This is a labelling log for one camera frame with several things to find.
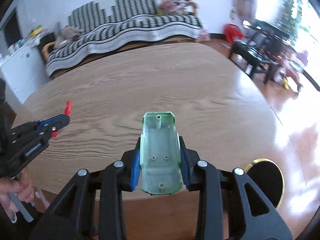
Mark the green plastic toy shell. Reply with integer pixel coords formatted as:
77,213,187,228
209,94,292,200
139,112,183,195

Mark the red snack wrapper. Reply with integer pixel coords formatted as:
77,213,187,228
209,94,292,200
52,101,72,138

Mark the black gold-rimmed trash bin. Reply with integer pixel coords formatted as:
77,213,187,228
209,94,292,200
244,158,285,209

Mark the person's left hand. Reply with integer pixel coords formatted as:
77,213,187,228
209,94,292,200
1,167,35,203

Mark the white cabinet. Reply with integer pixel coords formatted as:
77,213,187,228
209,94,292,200
1,44,50,104

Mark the beige stuffed toy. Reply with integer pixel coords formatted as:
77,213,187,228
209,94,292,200
54,26,82,49

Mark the yellow box on cabinet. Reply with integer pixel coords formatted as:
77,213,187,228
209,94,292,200
29,26,43,38

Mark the black white striped sofa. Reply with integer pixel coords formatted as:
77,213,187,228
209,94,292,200
45,0,203,77

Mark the pink children's tricycle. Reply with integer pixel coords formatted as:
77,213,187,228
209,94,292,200
278,53,303,94

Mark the pink floral cushion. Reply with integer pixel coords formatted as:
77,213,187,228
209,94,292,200
156,0,198,16

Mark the black coffee table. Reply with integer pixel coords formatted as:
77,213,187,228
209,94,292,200
228,20,290,84

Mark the red bag on floor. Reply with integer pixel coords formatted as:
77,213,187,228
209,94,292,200
223,23,244,43

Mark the potted green plant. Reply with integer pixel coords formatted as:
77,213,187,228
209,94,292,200
276,0,303,36

